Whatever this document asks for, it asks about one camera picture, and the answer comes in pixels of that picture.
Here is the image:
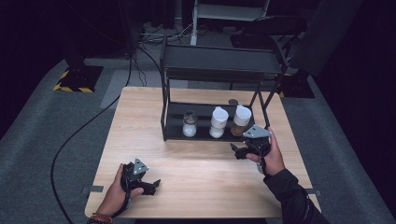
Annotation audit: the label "glass shaker white powder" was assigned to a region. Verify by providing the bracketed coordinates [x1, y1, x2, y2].
[182, 110, 199, 138]

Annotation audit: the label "black metal two-tier rack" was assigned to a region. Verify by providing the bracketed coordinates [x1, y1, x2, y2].
[159, 35, 289, 143]

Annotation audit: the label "white metal folding chair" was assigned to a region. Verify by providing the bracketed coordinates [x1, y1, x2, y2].
[190, 0, 271, 47]

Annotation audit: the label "tangle of cables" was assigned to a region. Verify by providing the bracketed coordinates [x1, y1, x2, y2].
[138, 21, 194, 45]

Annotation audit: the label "person's left hand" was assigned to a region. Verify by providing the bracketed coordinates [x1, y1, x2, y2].
[95, 163, 145, 218]

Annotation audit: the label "black stand base yellow stripes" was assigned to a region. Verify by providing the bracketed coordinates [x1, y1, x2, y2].
[52, 64, 105, 93]

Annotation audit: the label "left hand-held gripper black cable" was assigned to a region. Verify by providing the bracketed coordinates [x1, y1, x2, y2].
[111, 164, 133, 218]

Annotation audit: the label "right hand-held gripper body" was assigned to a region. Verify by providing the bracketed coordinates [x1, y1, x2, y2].
[242, 124, 274, 157]

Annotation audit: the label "orange bracelet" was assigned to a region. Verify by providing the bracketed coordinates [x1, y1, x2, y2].
[92, 213, 114, 224]

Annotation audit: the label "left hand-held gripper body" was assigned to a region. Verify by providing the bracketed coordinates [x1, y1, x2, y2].
[120, 158, 149, 192]

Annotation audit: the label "thick black floor cable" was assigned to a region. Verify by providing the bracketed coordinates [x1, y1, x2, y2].
[50, 52, 134, 224]

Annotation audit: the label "white-lidded jar brown powder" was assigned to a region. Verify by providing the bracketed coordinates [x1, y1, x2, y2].
[229, 105, 253, 137]

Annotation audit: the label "white-lidded jar white powder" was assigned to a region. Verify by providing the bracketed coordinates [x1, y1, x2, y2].
[208, 105, 230, 139]

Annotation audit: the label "person's right hand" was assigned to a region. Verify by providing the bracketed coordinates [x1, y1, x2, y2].
[246, 125, 287, 177]

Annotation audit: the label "dark grey curtain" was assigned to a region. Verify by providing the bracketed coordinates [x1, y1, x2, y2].
[289, 0, 365, 77]

